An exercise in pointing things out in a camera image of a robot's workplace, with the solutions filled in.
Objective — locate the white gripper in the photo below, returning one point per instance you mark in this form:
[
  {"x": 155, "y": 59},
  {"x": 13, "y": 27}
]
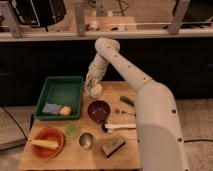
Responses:
[{"x": 95, "y": 73}]

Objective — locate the grey towel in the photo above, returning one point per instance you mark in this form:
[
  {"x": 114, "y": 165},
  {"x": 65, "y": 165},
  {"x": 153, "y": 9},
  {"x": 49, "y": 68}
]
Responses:
[{"x": 89, "y": 90}]

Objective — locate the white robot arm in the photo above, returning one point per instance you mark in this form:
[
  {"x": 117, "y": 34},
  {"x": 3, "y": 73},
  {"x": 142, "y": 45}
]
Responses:
[{"x": 161, "y": 144}]

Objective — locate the white paper cup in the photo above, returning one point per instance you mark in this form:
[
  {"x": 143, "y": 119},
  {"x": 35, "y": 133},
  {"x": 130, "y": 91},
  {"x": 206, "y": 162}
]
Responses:
[{"x": 96, "y": 91}]

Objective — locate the small metal cup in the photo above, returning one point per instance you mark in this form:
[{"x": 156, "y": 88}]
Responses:
[{"x": 86, "y": 140}]

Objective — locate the dark red bowl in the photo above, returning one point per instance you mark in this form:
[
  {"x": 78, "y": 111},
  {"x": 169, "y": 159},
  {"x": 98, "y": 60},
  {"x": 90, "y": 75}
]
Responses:
[{"x": 98, "y": 111}]

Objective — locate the green plastic tray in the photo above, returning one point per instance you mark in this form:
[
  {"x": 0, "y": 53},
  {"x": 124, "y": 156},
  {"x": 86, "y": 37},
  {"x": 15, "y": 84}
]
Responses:
[{"x": 61, "y": 90}]

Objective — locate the green chili pepper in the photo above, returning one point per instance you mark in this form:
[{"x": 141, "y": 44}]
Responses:
[{"x": 127, "y": 100}]

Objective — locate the yellow orange fruit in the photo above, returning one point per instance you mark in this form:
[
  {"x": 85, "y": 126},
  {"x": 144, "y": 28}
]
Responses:
[{"x": 65, "y": 111}]

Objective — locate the silver fork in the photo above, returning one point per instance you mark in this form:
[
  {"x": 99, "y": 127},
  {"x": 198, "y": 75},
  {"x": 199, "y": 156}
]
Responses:
[{"x": 119, "y": 111}]

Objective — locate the blue sponge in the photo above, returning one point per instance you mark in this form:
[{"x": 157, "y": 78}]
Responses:
[{"x": 51, "y": 109}]

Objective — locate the green round lid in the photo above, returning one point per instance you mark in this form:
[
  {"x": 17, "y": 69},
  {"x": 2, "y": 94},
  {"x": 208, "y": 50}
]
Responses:
[{"x": 72, "y": 131}]

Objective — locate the orange bowl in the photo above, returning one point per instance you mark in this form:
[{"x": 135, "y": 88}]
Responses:
[{"x": 52, "y": 134}]

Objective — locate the wooden block eraser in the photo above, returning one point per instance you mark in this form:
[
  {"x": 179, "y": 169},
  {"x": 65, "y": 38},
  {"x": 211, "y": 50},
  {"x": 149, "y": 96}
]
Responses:
[{"x": 112, "y": 145}]

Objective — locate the yellow banana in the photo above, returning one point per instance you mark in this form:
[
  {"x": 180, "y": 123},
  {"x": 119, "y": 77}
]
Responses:
[{"x": 45, "y": 143}]

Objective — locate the black monitor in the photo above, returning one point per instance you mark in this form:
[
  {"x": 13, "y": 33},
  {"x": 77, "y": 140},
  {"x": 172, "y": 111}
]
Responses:
[{"x": 38, "y": 13}]

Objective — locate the grey floor board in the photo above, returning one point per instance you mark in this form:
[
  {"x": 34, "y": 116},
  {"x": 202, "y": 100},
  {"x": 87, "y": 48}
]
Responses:
[{"x": 13, "y": 128}]

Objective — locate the white handled brush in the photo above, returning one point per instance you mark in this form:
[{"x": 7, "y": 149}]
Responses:
[{"x": 111, "y": 127}]

